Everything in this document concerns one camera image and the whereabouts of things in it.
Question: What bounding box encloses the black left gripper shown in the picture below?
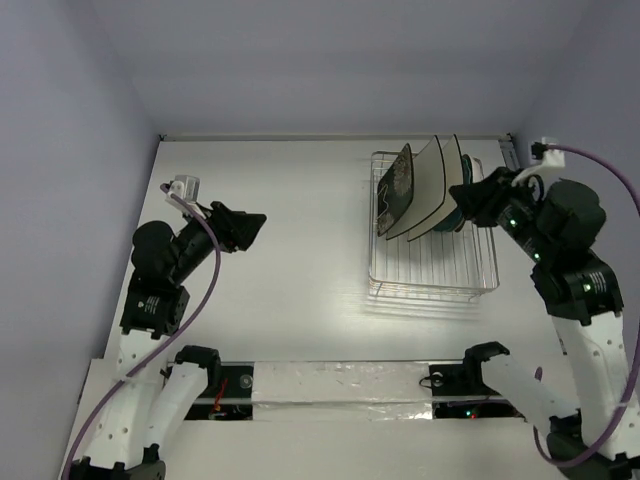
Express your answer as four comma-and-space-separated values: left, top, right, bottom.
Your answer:
171, 199, 265, 281

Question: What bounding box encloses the white petal pattern bowl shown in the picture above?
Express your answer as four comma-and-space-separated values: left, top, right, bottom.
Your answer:
452, 155, 485, 234

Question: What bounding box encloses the teal scalloped plate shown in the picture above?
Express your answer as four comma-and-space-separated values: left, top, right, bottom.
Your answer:
432, 152, 474, 234

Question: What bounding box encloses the white square plate black rim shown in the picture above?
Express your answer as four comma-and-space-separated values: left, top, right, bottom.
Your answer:
386, 136, 446, 240

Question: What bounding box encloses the black floral square plate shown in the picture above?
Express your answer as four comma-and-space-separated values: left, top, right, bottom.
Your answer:
376, 143, 414, 237

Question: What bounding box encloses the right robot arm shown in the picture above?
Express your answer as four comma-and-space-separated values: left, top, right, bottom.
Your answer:
449, 168, 639, 479

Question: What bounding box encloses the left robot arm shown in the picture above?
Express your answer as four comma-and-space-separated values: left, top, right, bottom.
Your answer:
61, 201, 267, 479

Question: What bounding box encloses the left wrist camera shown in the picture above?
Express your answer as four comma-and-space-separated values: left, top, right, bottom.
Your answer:
165, 175, 200, 204

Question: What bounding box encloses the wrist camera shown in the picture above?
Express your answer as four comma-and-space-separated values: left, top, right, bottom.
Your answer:
165, 175, 200, 204
511, 137, 566, 187

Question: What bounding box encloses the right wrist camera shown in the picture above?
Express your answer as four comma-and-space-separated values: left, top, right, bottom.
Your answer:
511, 137, 566, 187

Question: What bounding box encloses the wire dish rack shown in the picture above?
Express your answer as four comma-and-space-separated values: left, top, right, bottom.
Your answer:
368, 151, 500, 303

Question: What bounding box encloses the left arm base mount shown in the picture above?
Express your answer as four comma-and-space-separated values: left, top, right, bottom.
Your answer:
184, 363, 254, 421

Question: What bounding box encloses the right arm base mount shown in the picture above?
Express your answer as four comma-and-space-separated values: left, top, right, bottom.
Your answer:
419, 363, 523, 420

